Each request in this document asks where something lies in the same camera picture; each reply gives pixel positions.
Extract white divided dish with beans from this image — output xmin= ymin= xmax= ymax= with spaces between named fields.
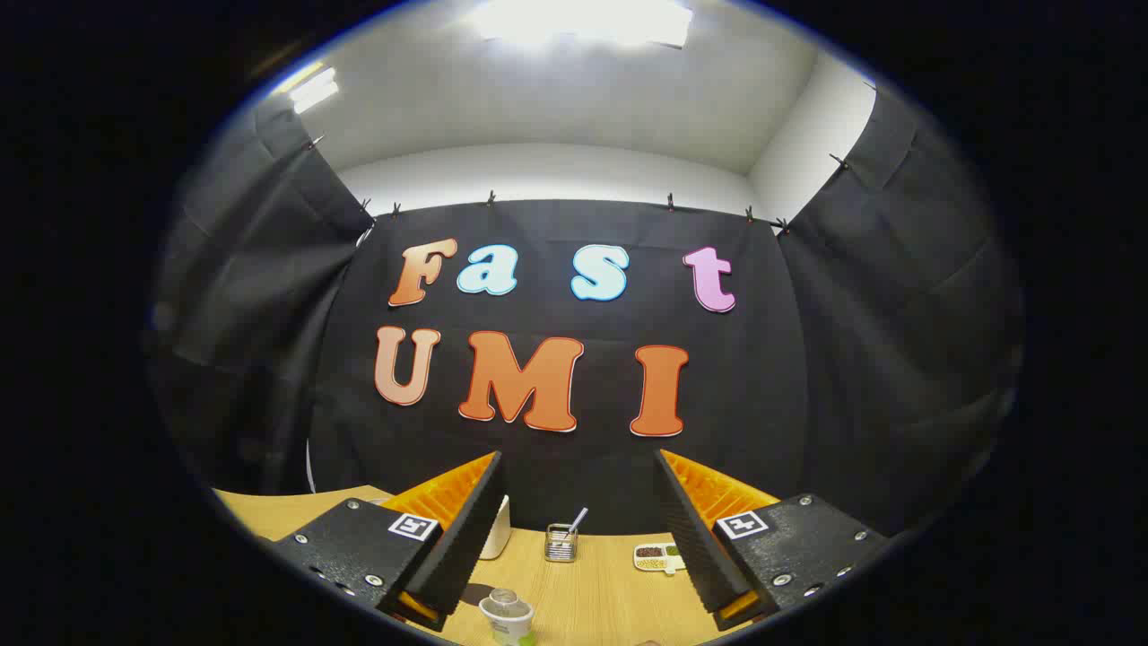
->
xmin=632 ymin=542 xmax=688 ymax=574

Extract white box appliance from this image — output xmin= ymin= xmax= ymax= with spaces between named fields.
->
xmin=479 ymin=495 xmax=513 ymax=561

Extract small ceiling light panel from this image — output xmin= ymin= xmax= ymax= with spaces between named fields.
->
xmin=287 ymin=67 xmax=341 ymax=115

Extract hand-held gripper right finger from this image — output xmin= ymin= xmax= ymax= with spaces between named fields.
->
xmin=653 ymin=449 xmax=891 ymax=632

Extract wooden table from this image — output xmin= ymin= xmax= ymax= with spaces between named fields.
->
xmin=213 ymin=484 xmax=763 ymax=646

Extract large ceiling light panel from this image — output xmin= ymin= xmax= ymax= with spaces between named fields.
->
xmin=466 ymin=0 xmax=694 ymax=49

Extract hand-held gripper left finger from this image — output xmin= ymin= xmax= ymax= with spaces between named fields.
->
xmin=269 ymin=451 xmax=506 ymax=633

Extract clear juice bottle white label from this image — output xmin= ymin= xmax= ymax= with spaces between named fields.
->
xmin=479 ymin=588 xmax=538 ymax=646

